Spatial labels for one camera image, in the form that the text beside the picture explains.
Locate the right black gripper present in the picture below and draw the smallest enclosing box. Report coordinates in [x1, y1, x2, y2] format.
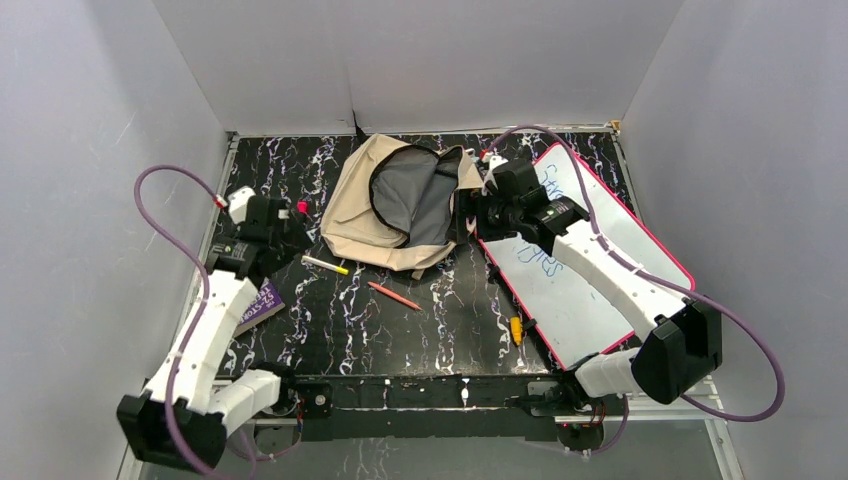
[444, 188, 521, 245]

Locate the white yellow highlighter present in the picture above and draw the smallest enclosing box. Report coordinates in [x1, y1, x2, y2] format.
[301, 255, 349, 275]

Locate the purple treehouse book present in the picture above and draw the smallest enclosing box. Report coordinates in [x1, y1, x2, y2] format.
[233, 279, 285, 337]

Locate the cream canvas student bag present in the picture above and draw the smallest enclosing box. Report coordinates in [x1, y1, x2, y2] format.
[320, 134, 483, 273]

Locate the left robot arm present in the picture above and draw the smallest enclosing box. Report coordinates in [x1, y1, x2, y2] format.
[116, 187, 314, 474]

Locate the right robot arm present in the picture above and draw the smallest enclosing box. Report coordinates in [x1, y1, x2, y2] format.
[454, 147, 722, 414]

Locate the red pencil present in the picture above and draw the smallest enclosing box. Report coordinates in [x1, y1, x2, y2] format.
[368, 281, 422, 311]

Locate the yellow marker cap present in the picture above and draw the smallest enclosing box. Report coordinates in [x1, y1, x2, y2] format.
[509, 316, 524, 347]

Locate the pink framed whiteboard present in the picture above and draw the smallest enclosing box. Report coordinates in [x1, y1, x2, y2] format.
[482, 145, 695, 367]

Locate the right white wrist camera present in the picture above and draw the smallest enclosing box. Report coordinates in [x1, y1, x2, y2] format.
[476, 153, 509, 195]

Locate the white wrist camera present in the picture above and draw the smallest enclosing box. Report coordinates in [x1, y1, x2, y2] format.
[476, 153, 509, 195]
[214, 186, 256, 225]

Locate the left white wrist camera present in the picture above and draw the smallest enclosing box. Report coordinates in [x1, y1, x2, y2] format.
[214, 186, 256, 225]

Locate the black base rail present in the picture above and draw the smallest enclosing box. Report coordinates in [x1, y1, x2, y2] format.
[235, 370, 627, 452]

